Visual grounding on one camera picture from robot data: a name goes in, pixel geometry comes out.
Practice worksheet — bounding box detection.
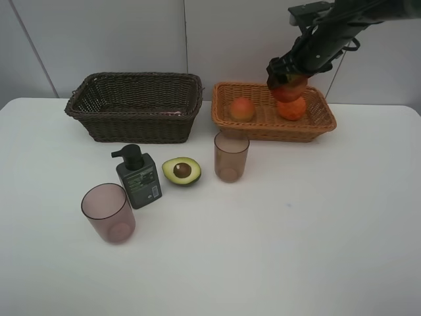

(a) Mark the dark brown wicker basket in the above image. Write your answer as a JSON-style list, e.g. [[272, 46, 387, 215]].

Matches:
[[64, 72, 203, 144]]

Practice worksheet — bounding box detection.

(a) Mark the dark green pump bottle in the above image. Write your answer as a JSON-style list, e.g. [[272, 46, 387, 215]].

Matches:
[[111, 144, 162, 209]]

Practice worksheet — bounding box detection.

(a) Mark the brown translucent cup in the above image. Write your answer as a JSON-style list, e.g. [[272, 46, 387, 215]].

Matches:
[[214, 132, 250, 183]]

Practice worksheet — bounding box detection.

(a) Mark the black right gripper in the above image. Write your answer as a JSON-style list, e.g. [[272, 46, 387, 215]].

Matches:
[[266, 20, 360, 90]]

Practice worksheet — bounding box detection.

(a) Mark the pink bottle white cap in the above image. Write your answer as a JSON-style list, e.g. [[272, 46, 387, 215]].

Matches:
[[161, 111, 182, 116]]

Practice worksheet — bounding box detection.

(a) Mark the round peach-coloured bun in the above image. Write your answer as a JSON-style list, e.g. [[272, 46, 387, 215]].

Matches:
[[230, 97, 255, 122]]

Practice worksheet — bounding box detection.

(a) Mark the orange mandarin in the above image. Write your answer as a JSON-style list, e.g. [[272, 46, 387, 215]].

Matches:
[[277, 97, 307, 121]]

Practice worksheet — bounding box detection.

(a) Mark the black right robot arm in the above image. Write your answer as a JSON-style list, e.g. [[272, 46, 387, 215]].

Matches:
[[266, 0, 420, 90]]

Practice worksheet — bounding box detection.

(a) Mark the red yellow apple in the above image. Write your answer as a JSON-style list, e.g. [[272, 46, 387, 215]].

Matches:
[[270, 80, 308, 103]]

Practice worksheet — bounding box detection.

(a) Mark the purple translucent cup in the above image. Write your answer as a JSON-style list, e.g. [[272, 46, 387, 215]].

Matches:
[[81, 183, 136, 244]]

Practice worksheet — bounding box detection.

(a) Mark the halved avocado with pit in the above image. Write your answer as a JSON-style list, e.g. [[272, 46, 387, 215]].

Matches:
[[162, 157, 201, 186]]

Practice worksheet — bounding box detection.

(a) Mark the orange wicker basket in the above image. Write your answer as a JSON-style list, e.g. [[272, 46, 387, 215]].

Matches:
[[211, 82, 337, 143]]

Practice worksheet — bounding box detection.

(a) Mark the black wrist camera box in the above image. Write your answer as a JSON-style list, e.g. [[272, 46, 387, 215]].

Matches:
[[288, 1, 334, 27]]

